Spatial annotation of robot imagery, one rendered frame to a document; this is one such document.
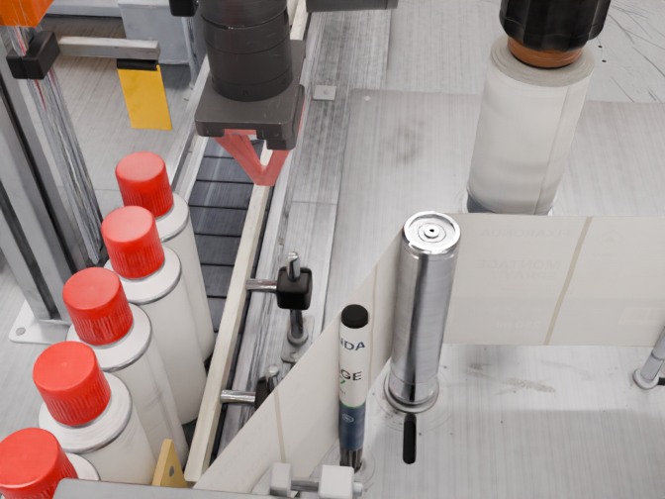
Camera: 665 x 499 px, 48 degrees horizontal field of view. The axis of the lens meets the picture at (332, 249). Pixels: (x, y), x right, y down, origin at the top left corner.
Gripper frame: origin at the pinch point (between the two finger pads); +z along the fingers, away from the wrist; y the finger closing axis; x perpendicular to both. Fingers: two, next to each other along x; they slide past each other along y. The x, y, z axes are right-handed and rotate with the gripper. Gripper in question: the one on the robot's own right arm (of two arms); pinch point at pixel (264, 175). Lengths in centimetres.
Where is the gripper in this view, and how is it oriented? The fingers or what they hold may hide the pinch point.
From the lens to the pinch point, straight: 60.0
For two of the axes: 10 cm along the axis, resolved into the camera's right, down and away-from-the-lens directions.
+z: 0.3, 6.8, 7.3
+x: -10.0, -0.4, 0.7
